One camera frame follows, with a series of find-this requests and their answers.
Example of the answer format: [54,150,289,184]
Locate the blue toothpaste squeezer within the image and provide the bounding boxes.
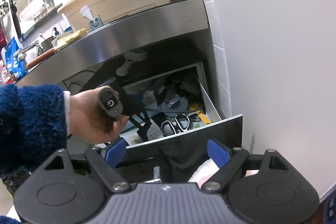
[88,16,104,32]

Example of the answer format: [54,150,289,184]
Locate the person left hand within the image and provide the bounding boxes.
[68,87,129,144]

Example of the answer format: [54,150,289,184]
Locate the blue detergent bag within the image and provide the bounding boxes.
[5,37,27,80]

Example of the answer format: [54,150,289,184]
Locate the blue fleece sleeve forearm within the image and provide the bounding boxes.
[1,84,70,176]

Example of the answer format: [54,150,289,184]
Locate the black drawer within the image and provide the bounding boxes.
[79,62,244,183]

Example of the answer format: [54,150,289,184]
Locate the green mug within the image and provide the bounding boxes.
[41,36,55,52]

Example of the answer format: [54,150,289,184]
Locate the yellow sponge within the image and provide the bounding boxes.
[58,28,87,45]

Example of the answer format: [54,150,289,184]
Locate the black scissors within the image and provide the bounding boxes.
[161,113,191,136]

